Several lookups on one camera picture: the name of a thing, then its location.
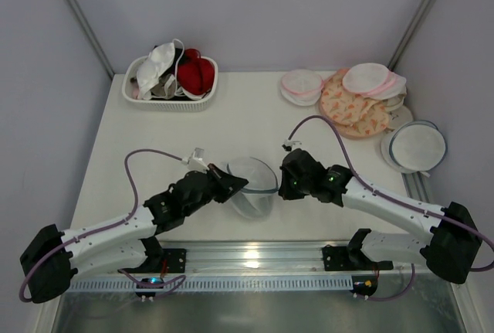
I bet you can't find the white mesh laundry bag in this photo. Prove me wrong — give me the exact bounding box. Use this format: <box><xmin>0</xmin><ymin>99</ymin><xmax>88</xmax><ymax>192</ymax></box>
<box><xmin>225</xmin><ymin>157</ymin><xmax>279</xmax><ymax>221</ymax></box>

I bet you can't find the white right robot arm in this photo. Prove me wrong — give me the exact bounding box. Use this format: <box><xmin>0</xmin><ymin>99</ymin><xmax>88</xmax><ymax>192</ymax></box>
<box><xmin>279</xmin><ymin>148</ymin><xmax>482</xmax><ymax>284</ymax></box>

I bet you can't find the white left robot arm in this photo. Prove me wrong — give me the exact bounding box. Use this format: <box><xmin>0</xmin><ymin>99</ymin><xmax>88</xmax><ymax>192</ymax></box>
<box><xmin>19</xmin><ymin>164</ymin><xmax>248</xmax><ymax>304</ymax></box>

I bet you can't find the orange floral laundry bag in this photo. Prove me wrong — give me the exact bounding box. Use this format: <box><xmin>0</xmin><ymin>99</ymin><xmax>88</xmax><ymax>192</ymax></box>
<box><xmin>318</xmin><ymin>68</ymin><xmax>390</xmax><ymax>139</ymax></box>

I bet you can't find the pink trimmed bag left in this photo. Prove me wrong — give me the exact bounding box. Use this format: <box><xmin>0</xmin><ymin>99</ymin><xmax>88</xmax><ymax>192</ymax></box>
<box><xmin>279</xmin><ymin>70</ymin><xmax>323</xmax><ymax>107</ymax></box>

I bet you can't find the pink trimmed bag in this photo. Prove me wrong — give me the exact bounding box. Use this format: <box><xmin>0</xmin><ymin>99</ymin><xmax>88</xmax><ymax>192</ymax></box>
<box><xmin>342</xmin><ymin>63</ymin><xmax>407</xmax><ymax>100</ymax></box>
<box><xmin>279</xmin><ymin>70</ymin><xmax>323</xmax><ymax>107</ymax></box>

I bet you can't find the beige bra in basket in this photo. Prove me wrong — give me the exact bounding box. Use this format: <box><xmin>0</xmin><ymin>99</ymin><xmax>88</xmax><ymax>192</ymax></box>
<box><xmin>151</xmin><ymin>74</ymin><xmax>184</xmax><ymax>100</ymax></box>

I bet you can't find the red bra in basket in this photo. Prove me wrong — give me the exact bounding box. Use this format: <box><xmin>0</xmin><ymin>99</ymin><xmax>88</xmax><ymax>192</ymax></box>
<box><xmin>178</xmin><ymin>49</ymin><xmax>215</xmax><ymax>98</ymax></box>

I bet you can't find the grey trimmed laundry bag stack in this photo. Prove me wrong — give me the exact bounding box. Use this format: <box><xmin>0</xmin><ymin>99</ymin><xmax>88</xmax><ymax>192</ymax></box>
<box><xmin>381</xmin><ymin>120</ymin><xmax>448</xmax><ymax>175</ymax></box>

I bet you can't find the pink trimmed bag right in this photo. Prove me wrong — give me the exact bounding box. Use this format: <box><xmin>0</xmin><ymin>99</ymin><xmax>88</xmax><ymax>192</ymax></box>
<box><xmin>342</xmin><ymin>63</ymin><xmax>407</xmax><ymax>100</ymax></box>

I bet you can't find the white bra in basket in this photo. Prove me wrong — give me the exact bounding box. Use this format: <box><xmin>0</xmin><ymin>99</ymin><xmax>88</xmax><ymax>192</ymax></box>
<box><xmin>136</xmin><ymin>39</ymin><xmax>185</xmax><ymax>100</ymax></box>

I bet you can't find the white perforated plastic basket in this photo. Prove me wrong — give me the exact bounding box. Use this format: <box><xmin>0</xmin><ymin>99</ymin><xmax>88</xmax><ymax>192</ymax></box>
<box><xmin>122</xmin><ymin>55</ymin><xmax>220</xmax><ymax>113</ymax></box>

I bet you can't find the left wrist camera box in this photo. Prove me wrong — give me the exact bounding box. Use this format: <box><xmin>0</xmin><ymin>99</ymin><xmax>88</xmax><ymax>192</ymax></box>
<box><xmin>181</xmin><ymin>148</ymin><xmax>208</xmax><ymax>171</ymax></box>

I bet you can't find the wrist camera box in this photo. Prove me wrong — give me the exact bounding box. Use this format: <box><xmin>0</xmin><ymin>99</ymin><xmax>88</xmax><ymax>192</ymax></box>
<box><xmin>181</xmin><ymin>148</ymin><xmax>208</xmax><ymax>171</ymax></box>
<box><xmin>282</xmin><ymin>139</ymin><xmax>302</xmax><ymax>152</ymax></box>

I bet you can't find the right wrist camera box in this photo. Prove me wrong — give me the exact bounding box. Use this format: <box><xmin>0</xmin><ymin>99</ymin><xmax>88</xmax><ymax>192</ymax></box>
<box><xmin>282</xmin><ymin>139</ymin><xmax>302</xmax><ymax>152</ymax></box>

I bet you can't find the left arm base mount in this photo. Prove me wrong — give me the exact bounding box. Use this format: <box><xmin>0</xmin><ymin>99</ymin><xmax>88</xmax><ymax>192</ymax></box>
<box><xmin>124</xmin><ymin>248</ymin><xmax>187</xmax><ymax>274</ymax></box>

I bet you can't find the aluminium mounting rail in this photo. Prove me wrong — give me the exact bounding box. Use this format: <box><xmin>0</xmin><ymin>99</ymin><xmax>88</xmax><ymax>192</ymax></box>
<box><xmin>154</xmin><ymin>240</ymin><xmax>406</xmax><ymax>276</ymax></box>

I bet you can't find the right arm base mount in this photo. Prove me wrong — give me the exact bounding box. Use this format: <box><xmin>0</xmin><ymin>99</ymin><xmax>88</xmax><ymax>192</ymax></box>
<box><xmin>321</xmin><ymin>246</ymin><xmax>394</xmax><ymax>271</ymax></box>

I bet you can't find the grey slotted cable duct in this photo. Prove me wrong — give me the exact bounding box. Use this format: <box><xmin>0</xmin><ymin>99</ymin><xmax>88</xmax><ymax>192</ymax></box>
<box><xmin>68</xmin><ymin>274</ymin><xmax>355</xmax><ymax>293</ymax></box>

